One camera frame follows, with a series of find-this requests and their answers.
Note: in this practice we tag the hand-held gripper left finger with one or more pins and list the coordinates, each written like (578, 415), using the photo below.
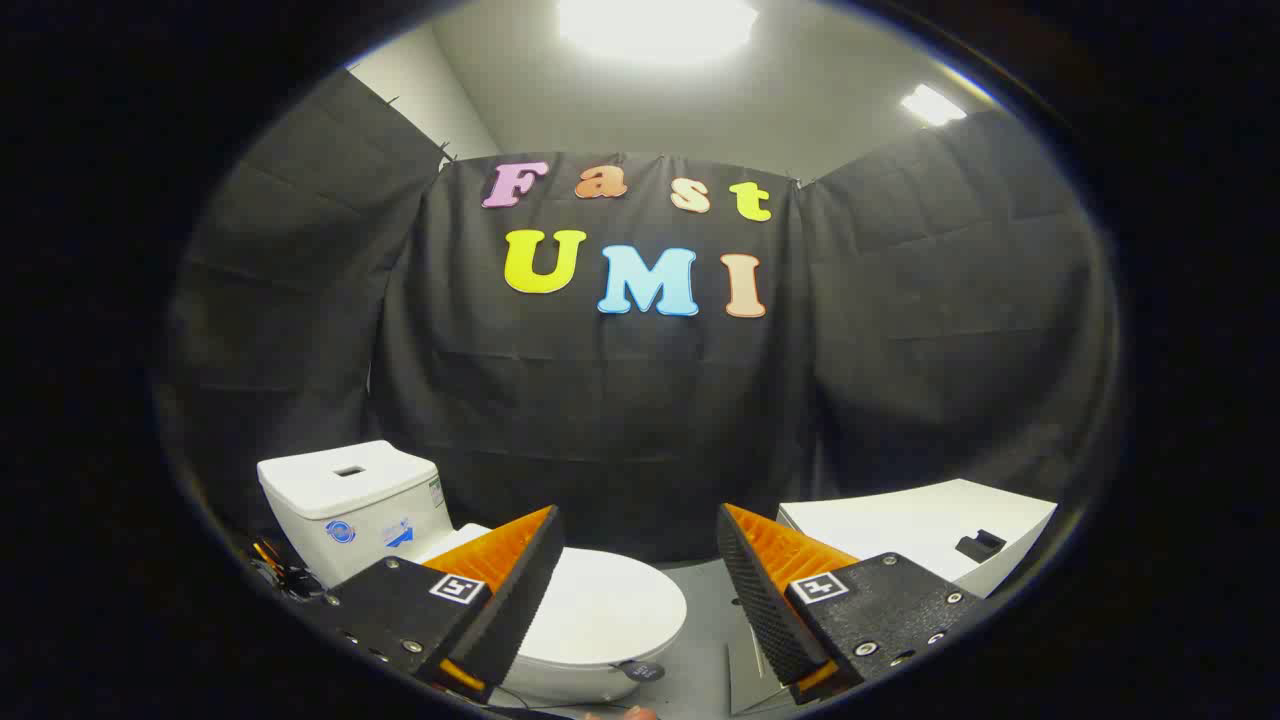
(520, 600)

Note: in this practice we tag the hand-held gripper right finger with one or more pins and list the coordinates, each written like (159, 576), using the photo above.
(765, 610)

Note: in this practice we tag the white toilet lid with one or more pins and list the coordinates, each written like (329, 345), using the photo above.
(600, 610)

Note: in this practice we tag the small black lid tab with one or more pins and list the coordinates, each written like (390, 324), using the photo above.
(641, 670)

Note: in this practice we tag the white grey cabinet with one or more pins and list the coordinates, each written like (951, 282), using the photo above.
(890, 525)

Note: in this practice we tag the black backdrop cloth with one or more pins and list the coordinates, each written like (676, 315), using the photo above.
(620, 420)

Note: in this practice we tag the orange black device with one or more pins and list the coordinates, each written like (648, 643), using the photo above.
(268, 556)

